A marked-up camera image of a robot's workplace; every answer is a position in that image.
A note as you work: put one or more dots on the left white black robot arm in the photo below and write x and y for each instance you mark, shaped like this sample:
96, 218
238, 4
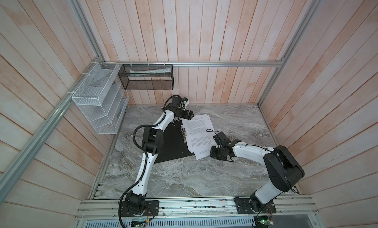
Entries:
150, 139

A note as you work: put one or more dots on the white wire mesh organizer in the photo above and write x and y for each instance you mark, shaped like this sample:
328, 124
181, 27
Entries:
102, 98

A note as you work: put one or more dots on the black mesh basket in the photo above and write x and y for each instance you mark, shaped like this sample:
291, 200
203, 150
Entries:
145, 83

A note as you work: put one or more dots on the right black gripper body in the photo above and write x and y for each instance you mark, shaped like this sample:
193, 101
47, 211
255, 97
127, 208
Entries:
216, 152

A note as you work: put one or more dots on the left green circuit board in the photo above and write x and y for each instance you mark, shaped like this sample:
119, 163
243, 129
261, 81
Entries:
138, 224

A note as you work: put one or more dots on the printed paper sheet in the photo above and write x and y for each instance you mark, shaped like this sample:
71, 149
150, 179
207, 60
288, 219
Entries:
201, 151
200, 130

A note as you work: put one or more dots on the paper inside black basket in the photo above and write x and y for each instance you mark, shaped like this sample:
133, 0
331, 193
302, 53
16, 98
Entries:
146, 72

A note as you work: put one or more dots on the aluminium front rail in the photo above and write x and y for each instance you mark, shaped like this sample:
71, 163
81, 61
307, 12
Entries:
190, 207

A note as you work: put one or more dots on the green circuit board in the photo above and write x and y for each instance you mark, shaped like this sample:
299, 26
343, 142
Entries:
262, 222
138, 224

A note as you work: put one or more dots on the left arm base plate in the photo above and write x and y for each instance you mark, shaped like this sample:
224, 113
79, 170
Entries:
151, 209

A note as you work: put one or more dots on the white folder black inside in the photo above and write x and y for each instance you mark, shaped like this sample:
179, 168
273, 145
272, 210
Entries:
174, 146

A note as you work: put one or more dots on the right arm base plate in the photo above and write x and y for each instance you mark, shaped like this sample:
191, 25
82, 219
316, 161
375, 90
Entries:
253, 206

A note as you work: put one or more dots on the horizontal aluminium wall bar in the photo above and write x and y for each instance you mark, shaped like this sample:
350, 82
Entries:
226, 63

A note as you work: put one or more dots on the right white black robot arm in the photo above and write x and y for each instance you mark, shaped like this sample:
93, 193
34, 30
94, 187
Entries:
283, 169

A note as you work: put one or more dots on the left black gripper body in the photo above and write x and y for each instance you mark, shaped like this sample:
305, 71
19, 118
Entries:
180, 112

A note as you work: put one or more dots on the metal folder clip mechanism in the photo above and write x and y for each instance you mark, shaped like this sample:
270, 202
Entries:
184, 134

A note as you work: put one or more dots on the right green circuit board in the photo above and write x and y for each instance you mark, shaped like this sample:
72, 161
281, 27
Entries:
262, 222

